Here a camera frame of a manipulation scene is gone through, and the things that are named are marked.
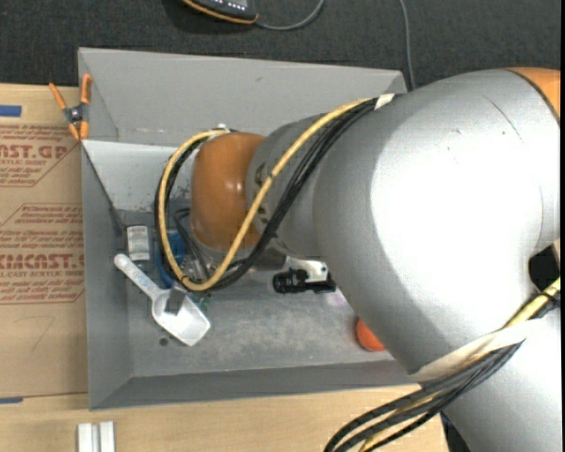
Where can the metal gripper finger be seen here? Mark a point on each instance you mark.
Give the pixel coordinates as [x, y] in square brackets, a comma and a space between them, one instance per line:
[176, 300]

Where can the blue plastic cup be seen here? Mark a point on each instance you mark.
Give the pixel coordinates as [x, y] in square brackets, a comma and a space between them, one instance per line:
[175, 252]

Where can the white plastic scoop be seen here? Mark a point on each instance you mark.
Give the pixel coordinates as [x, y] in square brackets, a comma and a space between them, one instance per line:
[183, 323]

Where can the clear plastic bottle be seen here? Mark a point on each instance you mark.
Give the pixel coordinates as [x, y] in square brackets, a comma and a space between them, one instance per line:
[138, 243]

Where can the grey metal bin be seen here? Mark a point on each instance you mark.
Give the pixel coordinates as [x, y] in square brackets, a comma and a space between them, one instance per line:
[273, 332]

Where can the brown cardboard board red print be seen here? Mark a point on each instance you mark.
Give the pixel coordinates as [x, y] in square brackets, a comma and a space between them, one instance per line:
[37, 233]

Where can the orange ball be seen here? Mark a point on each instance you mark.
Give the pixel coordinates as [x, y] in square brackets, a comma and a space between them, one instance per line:
[368, 338]

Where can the black cylinder on white bracket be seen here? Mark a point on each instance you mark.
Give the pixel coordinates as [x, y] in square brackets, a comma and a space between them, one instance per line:
[295, 280]

